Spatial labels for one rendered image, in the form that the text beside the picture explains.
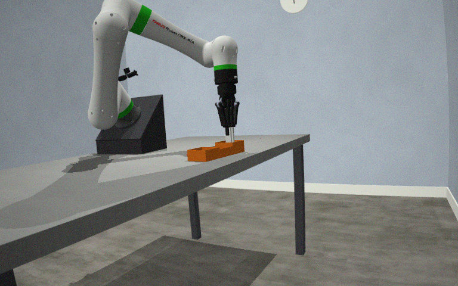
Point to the orange rack of three bins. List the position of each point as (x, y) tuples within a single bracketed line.
[(221, 149)]

